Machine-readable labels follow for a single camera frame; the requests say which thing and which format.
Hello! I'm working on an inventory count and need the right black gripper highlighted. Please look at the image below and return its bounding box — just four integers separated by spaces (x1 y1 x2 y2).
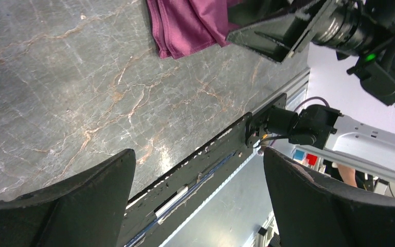
227 1 365 63

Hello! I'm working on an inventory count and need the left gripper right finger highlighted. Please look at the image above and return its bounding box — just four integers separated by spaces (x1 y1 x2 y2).
263 148 395 246

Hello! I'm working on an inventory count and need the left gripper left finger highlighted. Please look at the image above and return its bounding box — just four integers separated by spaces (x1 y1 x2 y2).
0 149 136 246

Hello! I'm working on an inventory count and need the purple cloth napkin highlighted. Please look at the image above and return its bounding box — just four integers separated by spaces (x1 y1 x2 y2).
146 0 240 59

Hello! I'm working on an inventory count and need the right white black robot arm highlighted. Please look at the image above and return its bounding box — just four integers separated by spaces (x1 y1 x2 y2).
226 1 395 182

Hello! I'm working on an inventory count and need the aluminium frame rail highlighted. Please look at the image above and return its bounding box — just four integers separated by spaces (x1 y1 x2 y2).
156 68 311 247

